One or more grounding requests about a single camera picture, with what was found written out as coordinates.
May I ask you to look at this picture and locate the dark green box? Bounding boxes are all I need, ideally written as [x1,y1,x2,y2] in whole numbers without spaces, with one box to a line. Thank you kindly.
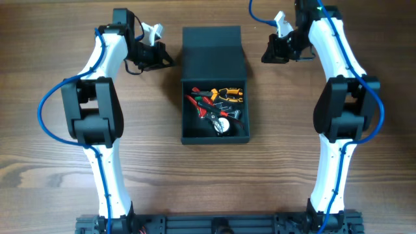
[181,26,250,145]

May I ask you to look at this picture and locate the orange black pliers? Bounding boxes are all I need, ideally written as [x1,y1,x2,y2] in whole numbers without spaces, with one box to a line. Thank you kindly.
[192,87,244,103]

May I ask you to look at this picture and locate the silver metal wrench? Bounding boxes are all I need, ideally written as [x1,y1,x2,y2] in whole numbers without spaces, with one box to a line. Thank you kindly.
[228,110,241,120]

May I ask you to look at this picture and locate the red handled snips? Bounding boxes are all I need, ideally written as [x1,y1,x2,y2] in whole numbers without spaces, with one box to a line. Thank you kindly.
[185,87,227,134]

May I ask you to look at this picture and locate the black round tape measure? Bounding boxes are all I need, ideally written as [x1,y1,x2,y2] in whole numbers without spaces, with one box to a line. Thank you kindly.
[214,117,244,137]

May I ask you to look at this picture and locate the clear case coloured screwdrivers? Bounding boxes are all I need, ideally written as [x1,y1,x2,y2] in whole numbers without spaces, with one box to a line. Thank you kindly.
[195,96,238,113]

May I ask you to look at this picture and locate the black red screwdriver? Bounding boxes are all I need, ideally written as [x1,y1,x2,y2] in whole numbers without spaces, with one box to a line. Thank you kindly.
[198,101,241,125]

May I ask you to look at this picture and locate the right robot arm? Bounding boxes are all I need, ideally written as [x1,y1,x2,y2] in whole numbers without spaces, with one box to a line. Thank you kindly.
[261,0,385,233]

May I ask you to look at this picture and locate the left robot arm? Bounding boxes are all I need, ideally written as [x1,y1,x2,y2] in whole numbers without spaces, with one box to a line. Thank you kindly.
[61,8,174,233]

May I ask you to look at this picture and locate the left blue cable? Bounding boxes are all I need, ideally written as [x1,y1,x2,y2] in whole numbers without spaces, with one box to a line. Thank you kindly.
[37,27,146,234]

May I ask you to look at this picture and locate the blue cable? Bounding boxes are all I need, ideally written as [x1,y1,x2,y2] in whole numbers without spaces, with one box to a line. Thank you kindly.
[248,0,385,234]
[37,27,146,234]

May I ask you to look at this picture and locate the right blue cable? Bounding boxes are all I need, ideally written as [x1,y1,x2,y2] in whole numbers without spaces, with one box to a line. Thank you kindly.
[248,0,385,234]

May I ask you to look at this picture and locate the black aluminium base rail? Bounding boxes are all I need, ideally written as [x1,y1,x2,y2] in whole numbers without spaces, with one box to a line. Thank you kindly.
[74,211,365,234]

